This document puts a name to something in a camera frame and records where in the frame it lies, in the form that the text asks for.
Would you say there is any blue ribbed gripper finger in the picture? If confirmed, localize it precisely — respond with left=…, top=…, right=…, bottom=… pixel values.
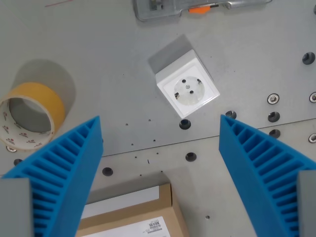
left=0, top=115, right=103, bottom=237
left=218, top=114, right=316, bottom=237

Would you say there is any white electrical socket box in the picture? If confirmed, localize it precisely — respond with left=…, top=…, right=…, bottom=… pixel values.
left=155, top=49, right=221, bottom=119

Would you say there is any yellow adhesive tape roll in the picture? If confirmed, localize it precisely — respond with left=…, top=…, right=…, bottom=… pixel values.
left=0, top=82, right=66, bottom=152

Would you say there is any brown cardboard box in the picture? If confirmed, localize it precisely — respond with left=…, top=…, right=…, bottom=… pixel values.
left=75, top=182, right=188, bottom=237

